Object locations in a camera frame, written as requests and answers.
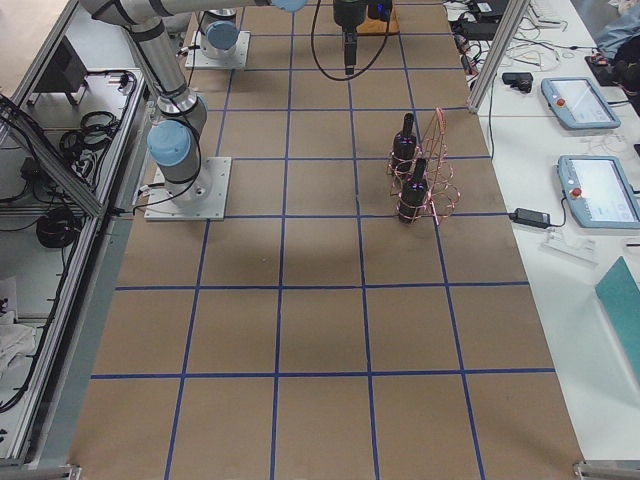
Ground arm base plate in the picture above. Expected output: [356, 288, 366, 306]
[185, 31, 251, 70]
[144, 157, 232, 221]

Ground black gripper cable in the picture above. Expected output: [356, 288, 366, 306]
[310, 0, 392, 82]

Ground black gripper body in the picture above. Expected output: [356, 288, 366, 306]
[332, 0, 393, 28]

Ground copper wire bottle basket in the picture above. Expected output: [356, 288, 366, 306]
[386, 108, 460, 224]

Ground teach pendant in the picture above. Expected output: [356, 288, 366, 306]
[557, 155, 639, 230]
[540, 77, 621, 130]

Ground black power adapter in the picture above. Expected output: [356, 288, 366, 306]
[509, 208, 551, 229]

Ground wooden tray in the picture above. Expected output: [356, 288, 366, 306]
[357, 9, 400, 36]

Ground black handheld device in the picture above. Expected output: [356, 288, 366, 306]
[502, 72, 533, 93]

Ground lower teach pendant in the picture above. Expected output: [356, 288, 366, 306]
[557, 155, 639, 230]

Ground teal notebook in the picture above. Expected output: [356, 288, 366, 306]
[596, 257, 639, 341]

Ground aluminium frame post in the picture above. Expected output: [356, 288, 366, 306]
[467, 0, 528, 114]

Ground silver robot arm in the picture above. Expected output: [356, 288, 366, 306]
[197, 1, 393, 60]
[81, 1, 306, 200]

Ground upper teach pendant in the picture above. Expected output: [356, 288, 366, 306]
[540, 77, 621, 130]

